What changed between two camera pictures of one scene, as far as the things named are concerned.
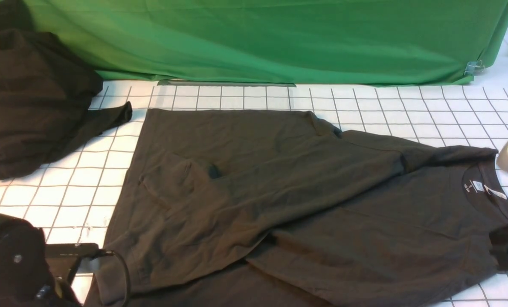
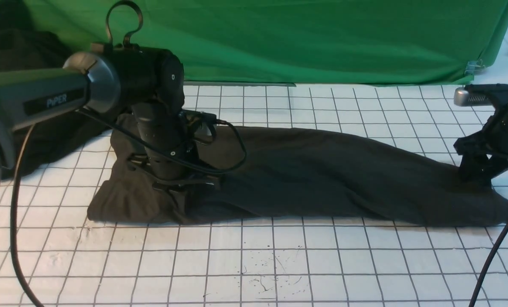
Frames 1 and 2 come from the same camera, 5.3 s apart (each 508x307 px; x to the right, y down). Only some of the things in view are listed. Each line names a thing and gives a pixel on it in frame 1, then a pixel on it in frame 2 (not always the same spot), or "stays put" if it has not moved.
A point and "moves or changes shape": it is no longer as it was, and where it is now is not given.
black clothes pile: x=36 y=92 stays put
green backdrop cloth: x=383 y=41 stays put
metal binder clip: x=473 y=67 stays put
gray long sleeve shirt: x=229 y=208 moves or changes shape
